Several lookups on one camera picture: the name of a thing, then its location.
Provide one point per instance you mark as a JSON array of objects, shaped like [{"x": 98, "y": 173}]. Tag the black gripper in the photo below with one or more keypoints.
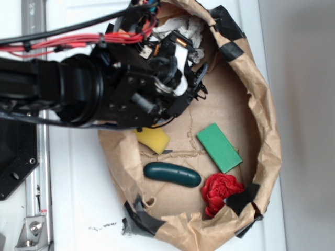
[{"x": 146, "y": 91}]

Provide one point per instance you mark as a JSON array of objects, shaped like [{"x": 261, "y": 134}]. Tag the white paper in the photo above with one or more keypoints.
[{"x": 188, "y": 26}]

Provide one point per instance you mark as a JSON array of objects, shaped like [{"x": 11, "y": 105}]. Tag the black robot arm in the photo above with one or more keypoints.
[{"x": 69, "y": 93}]

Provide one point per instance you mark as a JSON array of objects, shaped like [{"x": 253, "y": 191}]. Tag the crumpled red paper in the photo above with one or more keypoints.
[{"x": 216, "y": 189}]

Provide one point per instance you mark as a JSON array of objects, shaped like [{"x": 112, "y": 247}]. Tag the yellow sponge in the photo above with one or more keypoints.
[{"x": 155, "y": 139}]

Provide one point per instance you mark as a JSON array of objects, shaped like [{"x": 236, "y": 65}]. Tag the green sponge block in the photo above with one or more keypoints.
[{"x": 221, "y": 151}]

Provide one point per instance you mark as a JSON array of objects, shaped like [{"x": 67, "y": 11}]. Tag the dark green toy cucumber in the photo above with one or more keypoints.
[{"x": 175, "y": 174}]

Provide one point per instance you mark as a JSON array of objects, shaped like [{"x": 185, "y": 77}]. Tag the crumpled brown paper bag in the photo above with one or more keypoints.
[{"x": 241, "y": 105}]

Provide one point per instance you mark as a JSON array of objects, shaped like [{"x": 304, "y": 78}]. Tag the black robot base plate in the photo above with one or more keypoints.
[{"x": 19, "y": 154}]

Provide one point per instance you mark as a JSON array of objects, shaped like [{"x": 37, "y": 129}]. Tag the aluminium extrusion rail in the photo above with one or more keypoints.
[{"x": 38, "y": 183}]

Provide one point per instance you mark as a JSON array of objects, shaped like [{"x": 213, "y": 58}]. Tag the metal corner bracket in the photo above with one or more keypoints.
[{"x": 33, "y": 235}]

